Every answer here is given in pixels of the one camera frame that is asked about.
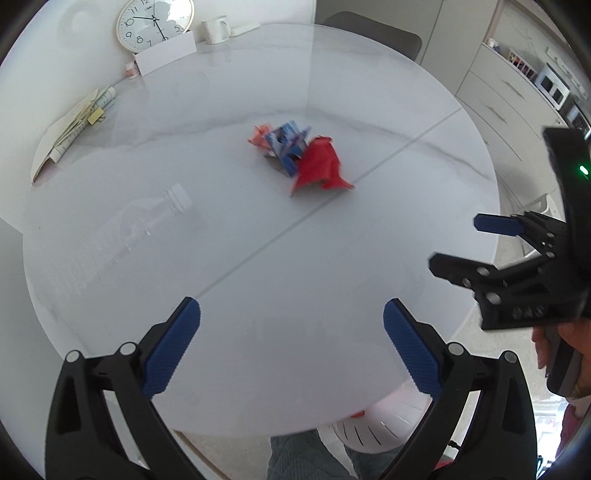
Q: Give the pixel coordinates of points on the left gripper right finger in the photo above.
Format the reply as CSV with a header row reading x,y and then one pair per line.
x,y
480,423

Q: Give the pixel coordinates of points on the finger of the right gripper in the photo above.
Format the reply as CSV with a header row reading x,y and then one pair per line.
x,y
538,230
530,275

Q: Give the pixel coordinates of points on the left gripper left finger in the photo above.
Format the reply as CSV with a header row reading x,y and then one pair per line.
x,y
81,441

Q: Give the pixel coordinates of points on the red paper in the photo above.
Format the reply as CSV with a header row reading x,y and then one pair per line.
x,y
320,165

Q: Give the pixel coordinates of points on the blue white printed wrapper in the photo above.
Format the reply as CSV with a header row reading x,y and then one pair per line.
x,y
288,143

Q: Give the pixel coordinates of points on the pink white trash bin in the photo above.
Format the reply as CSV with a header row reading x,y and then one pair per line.
x,y
386,425

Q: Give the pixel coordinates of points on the person's right hand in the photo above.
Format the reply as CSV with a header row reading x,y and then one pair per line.
x,y
577,335

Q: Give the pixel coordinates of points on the silver toaster oven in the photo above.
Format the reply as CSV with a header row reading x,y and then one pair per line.
x,y
575,116

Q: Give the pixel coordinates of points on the white countertop appliance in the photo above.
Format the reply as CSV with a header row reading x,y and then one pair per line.
x,y
552,86

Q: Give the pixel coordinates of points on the clear plastic bottle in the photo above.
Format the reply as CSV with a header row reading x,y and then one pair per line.
x,y
122,232

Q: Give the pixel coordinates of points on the dark grey chair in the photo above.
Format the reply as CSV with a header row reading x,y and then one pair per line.
x,y
407,43

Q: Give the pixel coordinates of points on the pink crumpled paper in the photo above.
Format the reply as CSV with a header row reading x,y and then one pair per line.
x,y
258,137

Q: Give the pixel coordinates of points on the folded papers stack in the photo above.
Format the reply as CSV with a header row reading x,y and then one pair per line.
x,y
62,134

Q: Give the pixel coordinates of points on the white mug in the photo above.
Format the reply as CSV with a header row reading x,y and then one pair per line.
x,y
216,30

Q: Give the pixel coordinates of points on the small pink jar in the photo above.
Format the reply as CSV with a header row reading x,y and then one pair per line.
x,y
131,70

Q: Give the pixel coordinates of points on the white card stand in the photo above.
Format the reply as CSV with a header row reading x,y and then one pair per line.
x,y
165,53

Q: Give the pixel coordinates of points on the white round wall clock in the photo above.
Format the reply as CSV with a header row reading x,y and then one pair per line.
x,y
144,23

